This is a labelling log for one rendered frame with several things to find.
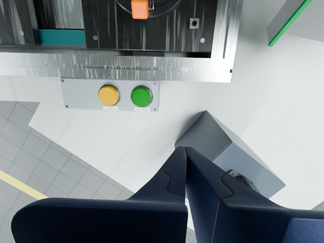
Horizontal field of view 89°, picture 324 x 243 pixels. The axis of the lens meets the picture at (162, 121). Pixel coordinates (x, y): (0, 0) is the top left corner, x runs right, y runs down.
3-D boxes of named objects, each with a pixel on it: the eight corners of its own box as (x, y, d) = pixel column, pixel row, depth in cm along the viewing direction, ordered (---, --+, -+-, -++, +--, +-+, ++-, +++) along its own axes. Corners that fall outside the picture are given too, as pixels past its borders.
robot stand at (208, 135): (208, 169, 52) (230, 228, 33) (173, 144, 50) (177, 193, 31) (240, 138, 48) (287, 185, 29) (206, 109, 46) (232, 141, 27)
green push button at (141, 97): (151, 105, 37) (150, 107, 35) (133, 104, 37) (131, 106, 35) (151, 87, 35) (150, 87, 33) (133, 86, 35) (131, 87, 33)
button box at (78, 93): (159, 106, 42) (157, 113, 36) (78, 103, 42) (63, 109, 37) (159, 77, 40) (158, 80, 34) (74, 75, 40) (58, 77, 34)
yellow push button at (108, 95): (120, 103, 37) (117, 106, 35) (102, 103, 37) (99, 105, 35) (119, 86, 35) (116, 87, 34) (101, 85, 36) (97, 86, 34)
